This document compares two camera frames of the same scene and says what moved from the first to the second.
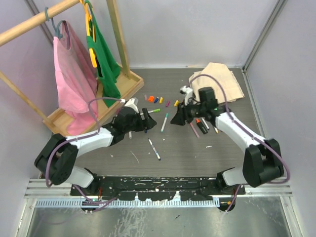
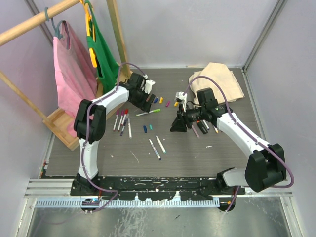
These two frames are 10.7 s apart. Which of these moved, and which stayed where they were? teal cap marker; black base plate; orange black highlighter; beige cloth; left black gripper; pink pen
Moved: left black gripper; teal cap marker
Stayed: orange black highlighter; pink pen; beige cloth; black base plate
